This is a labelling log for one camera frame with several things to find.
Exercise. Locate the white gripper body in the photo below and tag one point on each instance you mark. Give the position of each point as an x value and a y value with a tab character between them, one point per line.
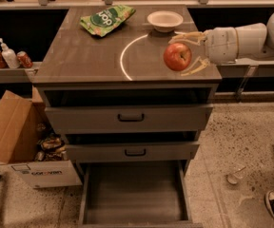
220	46

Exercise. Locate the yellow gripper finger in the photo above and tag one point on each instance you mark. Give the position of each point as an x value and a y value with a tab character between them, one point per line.
197	65
194	38

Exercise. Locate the red apple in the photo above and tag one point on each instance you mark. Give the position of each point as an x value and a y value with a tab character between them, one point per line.
177	56

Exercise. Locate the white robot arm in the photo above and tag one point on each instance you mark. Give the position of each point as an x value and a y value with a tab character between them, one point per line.
255	41

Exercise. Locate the top grey drawer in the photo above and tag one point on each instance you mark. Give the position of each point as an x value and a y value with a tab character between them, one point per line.
128	119

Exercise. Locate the grey drawer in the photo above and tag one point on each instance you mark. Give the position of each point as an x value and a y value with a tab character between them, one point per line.
132	152
128	119
142	194

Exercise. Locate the middle grey drawer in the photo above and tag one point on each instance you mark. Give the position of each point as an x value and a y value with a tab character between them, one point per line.
132	152

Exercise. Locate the grey drawer cabinet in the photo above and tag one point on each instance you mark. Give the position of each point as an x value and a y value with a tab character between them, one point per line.
125	68

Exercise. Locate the bottom grey drawer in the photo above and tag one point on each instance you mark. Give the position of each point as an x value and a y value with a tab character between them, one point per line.
142	194

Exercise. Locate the white paper bowl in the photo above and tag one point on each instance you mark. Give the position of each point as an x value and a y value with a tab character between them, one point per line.
164	20

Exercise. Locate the green chip bag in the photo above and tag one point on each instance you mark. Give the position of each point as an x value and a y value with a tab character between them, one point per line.
105	21

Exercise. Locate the clear plastic cup on floor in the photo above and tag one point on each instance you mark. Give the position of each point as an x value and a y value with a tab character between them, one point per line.
236	176

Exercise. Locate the snack packets in box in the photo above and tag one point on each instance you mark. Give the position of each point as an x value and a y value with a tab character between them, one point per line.
50	147

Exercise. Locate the red soda can right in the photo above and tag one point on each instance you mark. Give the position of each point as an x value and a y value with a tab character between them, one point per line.
24	59

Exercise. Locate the white printed cardboard box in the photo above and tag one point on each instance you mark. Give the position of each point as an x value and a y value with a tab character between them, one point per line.
46	174

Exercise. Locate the brown cardboard box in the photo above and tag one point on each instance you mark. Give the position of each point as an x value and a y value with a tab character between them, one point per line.
22	123

